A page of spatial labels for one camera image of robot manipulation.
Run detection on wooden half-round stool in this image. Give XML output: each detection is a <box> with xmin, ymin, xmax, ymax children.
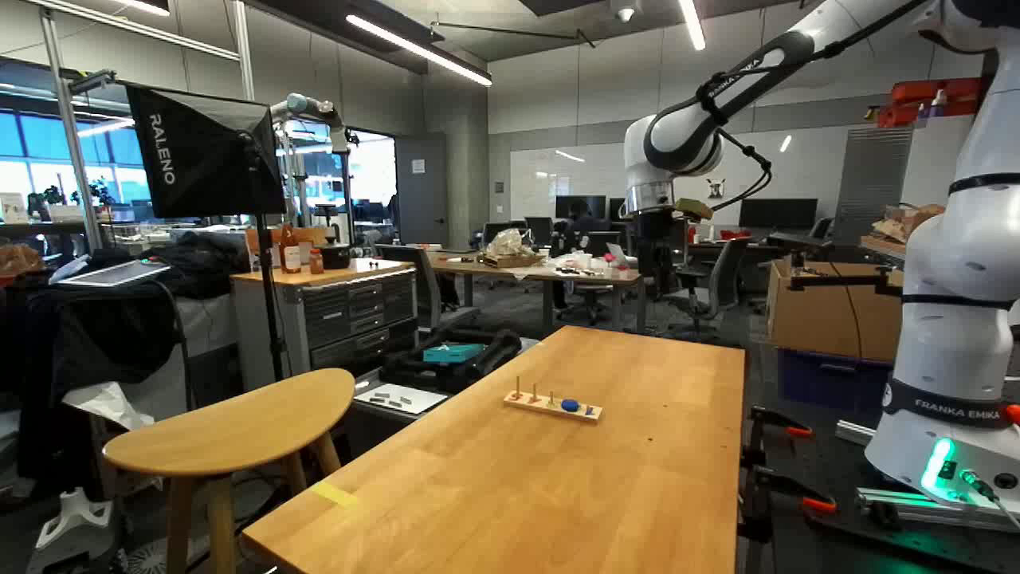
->
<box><xmin>102</xmin><ymin>366</ymin><xmax>361</xmax><ymax>574</ymax></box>

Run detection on red storage cases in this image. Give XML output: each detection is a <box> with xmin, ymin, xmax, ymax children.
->
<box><xmin>873</xmin><ymin>73</ymin><xmax>989</xmax><ymax>132</ymax></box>

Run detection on blue storage bin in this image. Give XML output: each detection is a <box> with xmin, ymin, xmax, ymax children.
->
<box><xmin>774</xmin><ymin>347</ymin><xmax>894</xmax><ymax>422</ymax></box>

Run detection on wide black computer monitor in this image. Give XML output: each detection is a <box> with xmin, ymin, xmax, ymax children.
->
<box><xmin>739</xmin><ymin>195</ymin><xmax>823</xmax><ymax>232</ymax></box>

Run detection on long wooden work table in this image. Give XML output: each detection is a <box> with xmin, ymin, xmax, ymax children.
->
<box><xmin>426</xmin><ymin>253</ymin><xmax>654</xmax><ymax>331</ymax></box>

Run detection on black softbox light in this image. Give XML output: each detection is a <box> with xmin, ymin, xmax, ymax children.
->
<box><xmin>124</xmin><ymin>84</ymin><xmax>291</xmax><ymax>223</ymax></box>

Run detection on white flat box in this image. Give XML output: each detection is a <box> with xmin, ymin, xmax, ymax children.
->
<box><xmin>351</xmin><ymin>381</ymin><xmax>449</xmax><ymax>422</ymax></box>

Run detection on silver laptop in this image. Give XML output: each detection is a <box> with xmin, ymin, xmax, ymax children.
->
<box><xmin>54</xmin><ymin>256</ymin><xmax>175</xmax><ymax>293</ymax></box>

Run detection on yellow tape strip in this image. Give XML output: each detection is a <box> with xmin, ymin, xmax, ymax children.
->
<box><xmin>311</xmin><ymin>483</ymin><xmax>363</xmax><ymax>511</ymax></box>

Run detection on grey door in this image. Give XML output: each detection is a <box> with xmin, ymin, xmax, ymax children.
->
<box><xmin>396</xmin><ymin>132</ymin><xmax>453</xmax><ymax>248</ymax></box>

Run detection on grey office chair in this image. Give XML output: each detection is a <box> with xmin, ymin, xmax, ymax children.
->
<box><xmin>676</xmin><ymin>235</ymin><xmax>752</xmax><ymax>334</ymax></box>

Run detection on aluminium rail piece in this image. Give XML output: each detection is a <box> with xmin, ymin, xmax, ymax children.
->
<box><xmin>832</xmin><ymin>418</ymin><xmax>880</xmax><ymax>447</ymax></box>
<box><xmin>853</xmin><ymin>485</ymin><xmax>1020</xmax><ymax>534</ymax></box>

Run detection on teal case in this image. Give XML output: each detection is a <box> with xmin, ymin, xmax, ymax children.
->
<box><xmin>422</xmin><ymin>337</ymin><xmax>492</xmax><ymax>371</ymax></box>

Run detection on white plastic floor object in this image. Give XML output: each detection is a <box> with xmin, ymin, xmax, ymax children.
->
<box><xmin>28</xmin><ymin>485</ymin><xmax>117</xmax><ymax>574</ymax></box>

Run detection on red orange bottle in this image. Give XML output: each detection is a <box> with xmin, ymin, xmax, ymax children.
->
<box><xmin>270</xmin><ymin>223</ymin><xmax>329</xmax><ymax>278</ymax></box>

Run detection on beige crumpled bag pile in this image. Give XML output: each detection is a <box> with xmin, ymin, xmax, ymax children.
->
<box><xmin>481</xmin><ymin>227</ymin><xmax>547</xmax><ymax>270</ymax></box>

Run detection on metal pole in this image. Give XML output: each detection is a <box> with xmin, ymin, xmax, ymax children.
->
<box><xmin>36</xmin><ymin>6</ymin><xmax>105</xmax><ymax>256</ymax></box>

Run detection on cardboard scraps pile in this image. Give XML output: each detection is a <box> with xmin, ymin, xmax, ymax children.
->
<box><xmin>856</xmin><ymin>200</ymin><xmax>948</xmax><ymax>258</ymax></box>

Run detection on black bag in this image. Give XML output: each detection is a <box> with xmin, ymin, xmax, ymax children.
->
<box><xmin>379</xmin><ymin>324</ymin><xmax>526</xmax><ymax>394</ymax></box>

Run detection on black clamp orange handle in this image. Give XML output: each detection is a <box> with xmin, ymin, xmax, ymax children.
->
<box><xmin>741</xmin><ymin>406</ymin><xmax>815</xmax><ymax>447</ymax></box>
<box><xmin>739</xmin><ymin>461</ymin><xmax>841</xmax><ymax>550</ymax></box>

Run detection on large cardboard box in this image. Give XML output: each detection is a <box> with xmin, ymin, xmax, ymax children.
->
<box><xmin>766</xmin><ymin>256</ymin><xmax>904</xmax><ymax>371</ymax></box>

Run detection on long ceiling light strip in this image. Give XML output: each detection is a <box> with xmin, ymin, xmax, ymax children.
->
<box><xmin>340</xmin><ymin>9</ymin><xmax>497</xmax><ymax>94</ymax></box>

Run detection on black fabric pile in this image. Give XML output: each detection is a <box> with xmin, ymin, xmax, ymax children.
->
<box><xmin>0</xmin><ymin>232</ymin><xmax>247</xmax><ymax>494</ymax></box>

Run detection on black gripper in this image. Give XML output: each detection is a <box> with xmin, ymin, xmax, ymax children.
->
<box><xmin>634</xmin><ymin>208</ymin><xmax>685</xmax><ymax>300</ymax></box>

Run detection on white pink cloth pile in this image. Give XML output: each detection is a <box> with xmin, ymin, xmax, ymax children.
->
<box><xmin>552</xmin><ymin>248</ymin><xmax>626</xmax><ymax>284</ymax></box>

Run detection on wooden abacus base with spikes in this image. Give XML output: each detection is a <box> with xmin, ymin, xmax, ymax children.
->
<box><xmin>500</xmin><ymin>373</ymin><xmax>606</xmax><ymax>427</ymax></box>

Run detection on grey drawer cabinet wooden top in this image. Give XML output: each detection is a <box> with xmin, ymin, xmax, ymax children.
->
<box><xmin>229</xmin><ymin>256</ymin><xmax>422</xmax><ymax>392</ymax></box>

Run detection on white wall board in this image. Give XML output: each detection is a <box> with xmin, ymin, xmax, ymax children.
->
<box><xmin>507</xmin><ymin>139</ymin><xmax>632</xmax><ymax>223</ymax></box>

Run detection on black light stand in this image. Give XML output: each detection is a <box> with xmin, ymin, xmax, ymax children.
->
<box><xmin>253</xmin><ymin>212</ymin><xmax>291</xmax><ymax>389</ymax></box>

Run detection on short ceiling light strip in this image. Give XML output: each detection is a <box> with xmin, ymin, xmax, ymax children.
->
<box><xmin>676</xmin><ymin>0</ymin><xmax>711</xmax><ymax>54</ymax></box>

